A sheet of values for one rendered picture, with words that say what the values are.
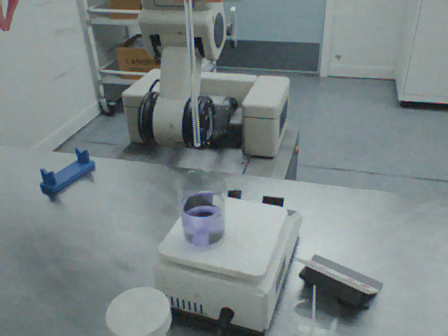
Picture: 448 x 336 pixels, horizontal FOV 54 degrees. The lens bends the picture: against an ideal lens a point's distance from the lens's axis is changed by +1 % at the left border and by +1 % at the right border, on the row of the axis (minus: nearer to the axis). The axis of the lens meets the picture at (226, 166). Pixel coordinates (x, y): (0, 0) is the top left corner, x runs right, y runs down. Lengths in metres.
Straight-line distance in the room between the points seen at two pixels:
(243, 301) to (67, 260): 0.27
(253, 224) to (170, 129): 0.84
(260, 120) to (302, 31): 2.02
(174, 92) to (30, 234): 0.76
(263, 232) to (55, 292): 0.27
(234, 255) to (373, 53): 3.11
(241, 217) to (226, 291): 0.09
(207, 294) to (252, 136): 1.10
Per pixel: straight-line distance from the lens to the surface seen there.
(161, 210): 0.68
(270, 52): 3.53
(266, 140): 1.53
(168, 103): 1.33
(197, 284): 0.47
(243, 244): 0.47
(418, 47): 2.90
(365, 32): 3.45
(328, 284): 0.54
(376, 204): 0.71
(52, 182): 0.77
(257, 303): 0.46
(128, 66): 2.84
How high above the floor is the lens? 1.15
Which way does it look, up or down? 31 degrees down
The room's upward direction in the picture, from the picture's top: 2 degrees counter-clockwise
